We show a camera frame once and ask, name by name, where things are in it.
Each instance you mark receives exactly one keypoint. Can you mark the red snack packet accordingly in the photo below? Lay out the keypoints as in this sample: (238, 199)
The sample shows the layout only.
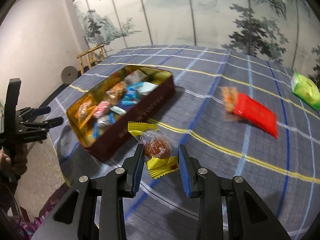
(256, 113)

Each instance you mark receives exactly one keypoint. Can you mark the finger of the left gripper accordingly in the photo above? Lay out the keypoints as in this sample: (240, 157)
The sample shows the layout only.
(51, 123)
(35, 112)

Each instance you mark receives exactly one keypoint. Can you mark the bamboo wooden rack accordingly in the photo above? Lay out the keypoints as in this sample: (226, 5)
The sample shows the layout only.
(92, 56)

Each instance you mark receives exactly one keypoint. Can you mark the peanut snack packet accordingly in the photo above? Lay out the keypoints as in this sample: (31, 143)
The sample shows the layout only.
(114, 94)

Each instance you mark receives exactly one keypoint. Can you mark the painted landscape folding screen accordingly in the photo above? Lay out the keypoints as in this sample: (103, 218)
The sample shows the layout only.
(282, 31)

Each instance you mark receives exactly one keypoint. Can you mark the grey square snack packet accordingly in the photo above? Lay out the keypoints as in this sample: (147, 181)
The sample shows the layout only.
(135, 77)

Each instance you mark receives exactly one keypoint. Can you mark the white blue tissue pack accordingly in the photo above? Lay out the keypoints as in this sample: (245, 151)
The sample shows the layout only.
(146, 88)

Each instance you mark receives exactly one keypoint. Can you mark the round grey stone disc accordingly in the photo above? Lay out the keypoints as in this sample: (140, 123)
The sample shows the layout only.
(69, 75)

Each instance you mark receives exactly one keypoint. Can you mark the blue jelly snack packet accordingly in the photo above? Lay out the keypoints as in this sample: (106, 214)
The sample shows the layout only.
(131, 97)

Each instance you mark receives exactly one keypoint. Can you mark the orange snack packet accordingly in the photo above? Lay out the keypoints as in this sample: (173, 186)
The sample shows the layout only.
(84, 113)

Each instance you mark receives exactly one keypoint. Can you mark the clear blue-edged candy wrapper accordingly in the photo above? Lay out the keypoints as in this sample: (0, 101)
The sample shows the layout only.
(103, 124)

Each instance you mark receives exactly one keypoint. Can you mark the yellow date snack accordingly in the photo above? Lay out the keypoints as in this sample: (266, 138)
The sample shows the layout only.
(160, 152)

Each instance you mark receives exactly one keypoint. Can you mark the green tissue pack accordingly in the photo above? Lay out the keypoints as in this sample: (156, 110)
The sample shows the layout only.
(306, 90)

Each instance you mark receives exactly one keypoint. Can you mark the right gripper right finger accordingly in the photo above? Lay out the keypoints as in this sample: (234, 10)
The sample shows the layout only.
(187, 173)

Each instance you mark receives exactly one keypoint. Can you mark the clear orange cracker packet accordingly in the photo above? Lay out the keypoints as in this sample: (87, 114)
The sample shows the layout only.
(229, 97)

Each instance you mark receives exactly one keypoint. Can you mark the pink white candy packet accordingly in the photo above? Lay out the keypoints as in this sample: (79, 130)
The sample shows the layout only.
(102, 109)

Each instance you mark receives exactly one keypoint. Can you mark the gold and maroon toffee tin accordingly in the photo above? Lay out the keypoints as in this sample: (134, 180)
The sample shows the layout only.
(105, 146)

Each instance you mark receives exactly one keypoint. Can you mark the person left hand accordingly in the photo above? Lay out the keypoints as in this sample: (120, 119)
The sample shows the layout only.
(19, 165)

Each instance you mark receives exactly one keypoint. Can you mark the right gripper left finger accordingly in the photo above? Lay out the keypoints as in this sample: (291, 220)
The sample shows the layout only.
(133, 167)

